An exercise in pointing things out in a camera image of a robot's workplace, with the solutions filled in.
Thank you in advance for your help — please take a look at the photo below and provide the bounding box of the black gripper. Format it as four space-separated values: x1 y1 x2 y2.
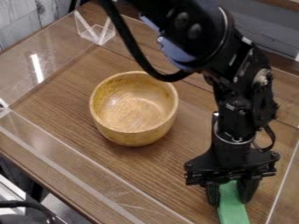
184 134 281 207

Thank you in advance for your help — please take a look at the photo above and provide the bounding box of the brown wooden bowl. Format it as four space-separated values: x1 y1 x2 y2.
88 71 179 147

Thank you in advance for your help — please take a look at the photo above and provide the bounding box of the black cable bottom left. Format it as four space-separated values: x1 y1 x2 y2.
0 199 58 224

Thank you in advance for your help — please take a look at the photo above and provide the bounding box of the black cable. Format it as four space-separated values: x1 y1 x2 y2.
0 199 58 224
99 0 194 83

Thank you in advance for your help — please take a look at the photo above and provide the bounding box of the green rectangular block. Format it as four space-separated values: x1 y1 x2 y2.
218 181 251 224

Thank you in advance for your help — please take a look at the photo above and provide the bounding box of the clear acrylic corner bracket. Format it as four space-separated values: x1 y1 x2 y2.
74 10 116 46

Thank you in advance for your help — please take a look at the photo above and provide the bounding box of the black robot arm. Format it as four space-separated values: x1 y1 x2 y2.
127 0 281 207

